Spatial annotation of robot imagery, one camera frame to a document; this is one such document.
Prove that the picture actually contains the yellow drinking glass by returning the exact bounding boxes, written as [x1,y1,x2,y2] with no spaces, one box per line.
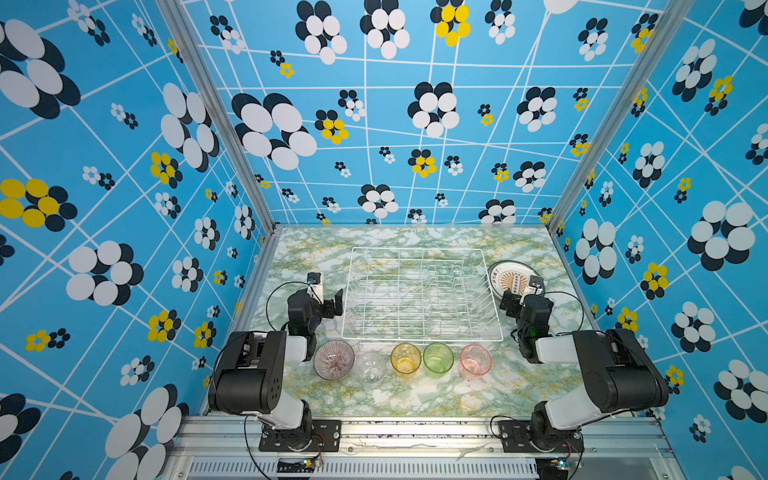
[390,343,422,375]

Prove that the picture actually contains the aluminium front rail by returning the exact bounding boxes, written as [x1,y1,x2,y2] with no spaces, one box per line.
[161,416,684,479]

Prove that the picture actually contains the pink drinking glass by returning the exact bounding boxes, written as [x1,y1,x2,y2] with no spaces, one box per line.
[459,344,493,379]

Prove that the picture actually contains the white wire dish rack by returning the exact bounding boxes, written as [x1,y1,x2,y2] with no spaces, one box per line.
[341,247,503,344]

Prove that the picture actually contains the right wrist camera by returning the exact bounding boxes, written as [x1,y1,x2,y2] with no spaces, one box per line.
[522,275,546,296]

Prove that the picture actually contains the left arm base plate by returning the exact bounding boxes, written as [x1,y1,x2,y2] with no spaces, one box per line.
[258,419,342,453]

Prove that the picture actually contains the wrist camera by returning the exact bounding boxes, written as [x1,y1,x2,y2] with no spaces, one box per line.
[306,272,324,304]
[522,275,546,296]

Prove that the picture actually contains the clear drinking glass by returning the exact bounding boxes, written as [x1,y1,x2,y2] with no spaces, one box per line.
[356,352,385,385]

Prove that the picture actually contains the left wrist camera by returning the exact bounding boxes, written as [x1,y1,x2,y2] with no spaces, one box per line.
[306,272,324,304]

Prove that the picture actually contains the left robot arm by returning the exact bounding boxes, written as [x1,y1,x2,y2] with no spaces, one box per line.
[208,285,344,438]

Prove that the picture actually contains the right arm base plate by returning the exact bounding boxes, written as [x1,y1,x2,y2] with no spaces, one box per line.
[495,420,584,455]

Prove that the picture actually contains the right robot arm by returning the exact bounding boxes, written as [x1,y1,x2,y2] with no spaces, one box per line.
[500,290,669,451]

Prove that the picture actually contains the white plate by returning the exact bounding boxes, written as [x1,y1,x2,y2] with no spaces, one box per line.
[488,260,543,301]

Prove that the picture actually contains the green drinking glass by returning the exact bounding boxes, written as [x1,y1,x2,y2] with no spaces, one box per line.
[422,342,454,375]

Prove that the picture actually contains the striped ceramic bowl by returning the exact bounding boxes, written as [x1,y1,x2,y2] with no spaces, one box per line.
[313,340,355,381]

